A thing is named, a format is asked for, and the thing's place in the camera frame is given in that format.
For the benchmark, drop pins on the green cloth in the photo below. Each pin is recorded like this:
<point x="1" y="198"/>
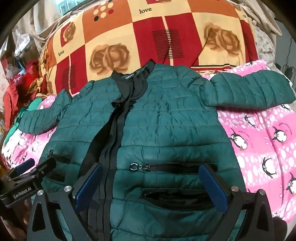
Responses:
<point x="34" y="104"/>

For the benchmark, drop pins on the red cloth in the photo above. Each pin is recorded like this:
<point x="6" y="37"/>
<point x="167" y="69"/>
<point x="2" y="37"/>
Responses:
<point x="13" y="97"/>

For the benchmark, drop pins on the pink penguin print blanket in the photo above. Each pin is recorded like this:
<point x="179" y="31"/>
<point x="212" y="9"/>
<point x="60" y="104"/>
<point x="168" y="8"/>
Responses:
<point x="254" y="143"/>

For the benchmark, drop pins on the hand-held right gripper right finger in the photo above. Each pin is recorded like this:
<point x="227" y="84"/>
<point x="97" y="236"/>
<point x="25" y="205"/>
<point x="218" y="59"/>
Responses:
<point x="212" y="188"/>

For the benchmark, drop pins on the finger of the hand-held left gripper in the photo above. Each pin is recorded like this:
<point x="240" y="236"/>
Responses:
<point x="45" y="167"/>
<point x="25" y="165"/>

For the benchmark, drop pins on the white lace cloth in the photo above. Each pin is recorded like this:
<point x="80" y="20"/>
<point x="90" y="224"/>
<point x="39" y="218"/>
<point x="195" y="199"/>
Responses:
<point x="266" y="41"/>

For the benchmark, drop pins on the black power adapter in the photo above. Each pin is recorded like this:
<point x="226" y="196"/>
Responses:
<point x="288" y="69"/>

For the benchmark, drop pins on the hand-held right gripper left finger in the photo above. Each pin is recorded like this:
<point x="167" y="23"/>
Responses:
<point x="89" y="184"/>

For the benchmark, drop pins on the rose print checked blanket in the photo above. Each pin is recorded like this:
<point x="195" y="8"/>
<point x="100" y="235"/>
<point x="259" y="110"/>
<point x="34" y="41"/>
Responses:
<point x="138" y="37"/>

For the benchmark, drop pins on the green quilted jacket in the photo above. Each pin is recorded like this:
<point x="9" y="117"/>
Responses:
<point x="166" y="115"/>

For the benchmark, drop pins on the beige cloth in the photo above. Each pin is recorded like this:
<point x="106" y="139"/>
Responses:
<point x="46" y="16"/>

